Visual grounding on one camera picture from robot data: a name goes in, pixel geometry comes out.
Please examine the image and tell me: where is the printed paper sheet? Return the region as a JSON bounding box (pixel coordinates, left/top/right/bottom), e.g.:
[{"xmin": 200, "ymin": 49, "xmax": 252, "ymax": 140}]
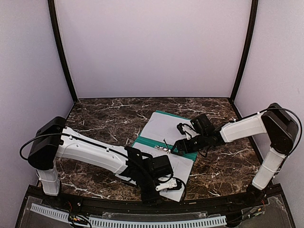
[{"xmin": 133, "ymin": 142, "xmax": 194, "ymax": 202}]

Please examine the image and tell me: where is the green plastic folder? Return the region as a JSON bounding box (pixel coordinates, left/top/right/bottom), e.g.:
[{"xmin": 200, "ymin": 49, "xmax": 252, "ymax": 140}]
[{"xmin": 132, "ymin": 110, "xmax": 199, "ymax": 163}]

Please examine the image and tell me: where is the white paper sheet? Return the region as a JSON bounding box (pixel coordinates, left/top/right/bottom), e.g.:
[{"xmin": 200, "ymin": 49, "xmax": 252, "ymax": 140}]
[{"xmin": 140, "ymin": 110, "xmax": 190, "ymax": 145}]

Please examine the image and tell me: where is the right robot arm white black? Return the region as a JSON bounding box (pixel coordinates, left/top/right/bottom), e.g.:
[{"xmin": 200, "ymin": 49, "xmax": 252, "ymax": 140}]
[{"xmin": 171, "ymin": 103, "xmax": 303, "ymax": 190}]

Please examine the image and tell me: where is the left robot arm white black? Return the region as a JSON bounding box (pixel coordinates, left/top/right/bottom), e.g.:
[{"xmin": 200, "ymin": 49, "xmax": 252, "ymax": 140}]
[{"xmin": 21, "ymin": 116, "xmax": 161, "ymax": 205}]

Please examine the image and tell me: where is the metal centre spring clip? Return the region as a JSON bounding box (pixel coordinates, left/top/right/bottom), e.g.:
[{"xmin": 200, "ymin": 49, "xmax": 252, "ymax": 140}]
[{"xmin": 154, "ymin": 139, "xmax": 171, "ymax": 153}]

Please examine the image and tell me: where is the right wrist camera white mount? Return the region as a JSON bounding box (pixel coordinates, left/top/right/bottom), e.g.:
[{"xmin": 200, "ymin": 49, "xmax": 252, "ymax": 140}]
[{"xmin": 177, "ymin": 114, "xmax": 215, "ymax": 140}]

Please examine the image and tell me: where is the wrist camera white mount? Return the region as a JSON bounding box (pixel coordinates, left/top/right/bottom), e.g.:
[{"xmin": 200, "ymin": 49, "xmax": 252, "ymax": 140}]
[
  {"xmin": 142, "ymin": 154, "xmax": 183, "ymax": 192},
  {"xmin": 177, "ymin": 114, "xmax": 215, "ymax": 140}
]

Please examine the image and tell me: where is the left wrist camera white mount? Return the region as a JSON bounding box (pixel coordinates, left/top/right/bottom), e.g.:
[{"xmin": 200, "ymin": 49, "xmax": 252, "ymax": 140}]
[{"xmin": 142, "ymin": 154, "xmax": 183, "ymax": 192}]

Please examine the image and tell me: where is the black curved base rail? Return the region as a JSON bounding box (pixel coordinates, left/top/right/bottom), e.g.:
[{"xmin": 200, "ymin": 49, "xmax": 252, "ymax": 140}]
[{"xmin": 26, "ymin": 184, "xmax": 282, "ymax": 215}]

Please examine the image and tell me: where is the white slotted cable duct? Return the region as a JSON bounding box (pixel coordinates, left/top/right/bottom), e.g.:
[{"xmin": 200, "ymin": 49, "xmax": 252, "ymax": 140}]
[{"xmin": 30, "ymin": 203, "xmax": 227, "ymax": 228}]

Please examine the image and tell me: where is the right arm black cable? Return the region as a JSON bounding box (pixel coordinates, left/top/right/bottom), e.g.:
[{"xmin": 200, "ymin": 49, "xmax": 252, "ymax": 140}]
[{"xmin": 266, "ymin": 107, "xmax": 303, "ymax": 160}]

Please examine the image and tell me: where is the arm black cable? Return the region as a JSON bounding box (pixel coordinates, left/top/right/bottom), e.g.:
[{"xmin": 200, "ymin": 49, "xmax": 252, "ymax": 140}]
[
  {"xmin": 19, "ymin": 133, "xmax": 188, "ymax": 202},
  {"xmin": 266, "ymin": 107, "xmax": 303, "ymax": 160}
]

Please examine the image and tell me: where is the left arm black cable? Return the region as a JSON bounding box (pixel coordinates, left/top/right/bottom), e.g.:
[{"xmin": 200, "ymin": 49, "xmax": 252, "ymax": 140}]
[{"xmin": 19, "ymin": 133, "xmax": 188, "ymax": 202}]

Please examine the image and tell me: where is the right black frame post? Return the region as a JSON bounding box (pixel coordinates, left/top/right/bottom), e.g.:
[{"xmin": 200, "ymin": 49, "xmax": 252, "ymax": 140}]
[{"xmin": 230, "ymin": 0, "xmax": 259, "ymax": 102}]

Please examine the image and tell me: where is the black frame post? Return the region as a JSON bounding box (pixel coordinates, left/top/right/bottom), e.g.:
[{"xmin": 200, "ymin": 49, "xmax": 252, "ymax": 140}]
[
  {"xmin": 47, "ymin": 0, "xmax": 78, "ymax": 103},
  {"xmin": 230, "ymin": 0, "xmax": 259, "ymax": 102}
]

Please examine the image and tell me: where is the left black frame post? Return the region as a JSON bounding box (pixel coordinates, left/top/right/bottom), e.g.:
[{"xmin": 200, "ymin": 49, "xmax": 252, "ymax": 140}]
[{"xmin": 47, "ymin": 0, "xmax": 78, "ymax": 103}]

